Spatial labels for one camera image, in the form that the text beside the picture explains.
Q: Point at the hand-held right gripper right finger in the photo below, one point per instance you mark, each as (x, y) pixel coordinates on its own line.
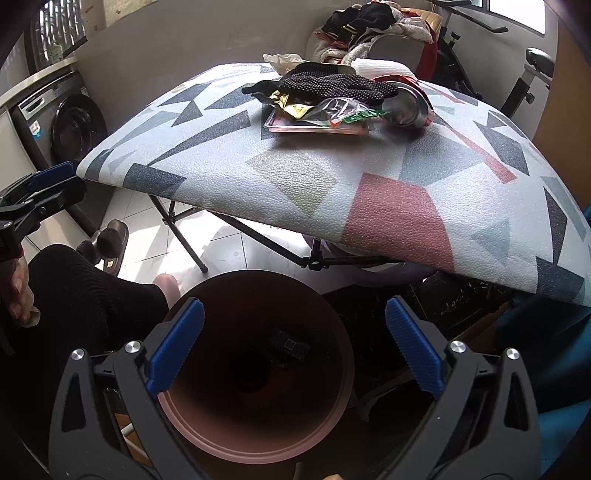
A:
(415, 346)

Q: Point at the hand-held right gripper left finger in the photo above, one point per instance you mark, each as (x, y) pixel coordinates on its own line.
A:
(178, 344)

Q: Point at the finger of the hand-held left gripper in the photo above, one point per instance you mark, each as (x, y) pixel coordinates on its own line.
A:
(55, 173)
(55, 196)

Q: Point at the brown plastic bin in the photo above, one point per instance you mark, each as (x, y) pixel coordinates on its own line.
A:
(258, 415)

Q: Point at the metal bowl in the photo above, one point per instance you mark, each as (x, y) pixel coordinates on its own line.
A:
(408, 106)

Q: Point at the clear wrapper with green print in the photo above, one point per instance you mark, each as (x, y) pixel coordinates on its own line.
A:
(353, 113)

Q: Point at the gold foil wrapper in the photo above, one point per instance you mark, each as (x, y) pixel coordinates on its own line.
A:
(288, 105)

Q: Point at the black dotted glove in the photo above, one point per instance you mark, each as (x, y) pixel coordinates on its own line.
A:
(323, 85)

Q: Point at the person's left hand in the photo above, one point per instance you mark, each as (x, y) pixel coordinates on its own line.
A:
(23, 295)

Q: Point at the grey washing machine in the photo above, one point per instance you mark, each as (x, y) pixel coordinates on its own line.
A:
(69, 129)

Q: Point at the black crate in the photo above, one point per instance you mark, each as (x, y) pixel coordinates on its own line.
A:
(415, 295)

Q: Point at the person's bare foot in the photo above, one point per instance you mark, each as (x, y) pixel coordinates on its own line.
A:
(167, 288)

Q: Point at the grey slipper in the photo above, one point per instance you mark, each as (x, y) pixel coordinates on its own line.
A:
(108, 244)

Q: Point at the person's black trouser leg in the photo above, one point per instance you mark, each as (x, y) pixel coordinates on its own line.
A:
(78, 318)

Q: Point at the blue chair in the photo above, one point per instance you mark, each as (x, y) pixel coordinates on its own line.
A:
(549, 360)

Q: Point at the metal window grille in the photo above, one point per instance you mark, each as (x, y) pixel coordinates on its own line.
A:
(57, 32)

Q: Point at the patterned folding table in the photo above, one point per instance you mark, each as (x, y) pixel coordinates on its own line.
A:
(323, 184)

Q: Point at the crumpled white paper wrapper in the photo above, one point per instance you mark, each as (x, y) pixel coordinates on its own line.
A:
(284, 62)

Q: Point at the white foam net sleeve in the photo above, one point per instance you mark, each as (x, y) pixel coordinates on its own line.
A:
(374, 67)

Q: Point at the black exercise bike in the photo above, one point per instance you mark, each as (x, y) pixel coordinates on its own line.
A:
(461, 64)

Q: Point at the grey chair back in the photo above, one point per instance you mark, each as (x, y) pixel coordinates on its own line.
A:
(397, 50)

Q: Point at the pile of clothes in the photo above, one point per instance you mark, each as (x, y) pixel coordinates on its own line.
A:
(369, 23)

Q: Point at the black folding table frame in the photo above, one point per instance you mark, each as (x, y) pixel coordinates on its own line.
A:
(184, 230)

